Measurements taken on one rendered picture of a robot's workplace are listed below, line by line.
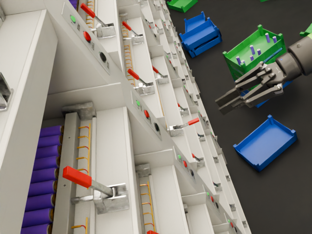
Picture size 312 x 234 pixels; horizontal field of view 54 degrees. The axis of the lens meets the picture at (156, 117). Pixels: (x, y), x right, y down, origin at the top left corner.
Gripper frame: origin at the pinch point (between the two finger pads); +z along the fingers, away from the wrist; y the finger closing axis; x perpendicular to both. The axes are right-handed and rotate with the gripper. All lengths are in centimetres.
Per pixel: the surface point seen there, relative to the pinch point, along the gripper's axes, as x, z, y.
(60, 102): 45, 18, -25
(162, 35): -21, 21, 94
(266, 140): -95, 4, 49
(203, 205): -1.1, 17.3, -25.7
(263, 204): -93, 20, 13
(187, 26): -94, 18, 213
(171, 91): -1.3, 17.2, 21.0
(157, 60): -0.2, 19.0, 41.9
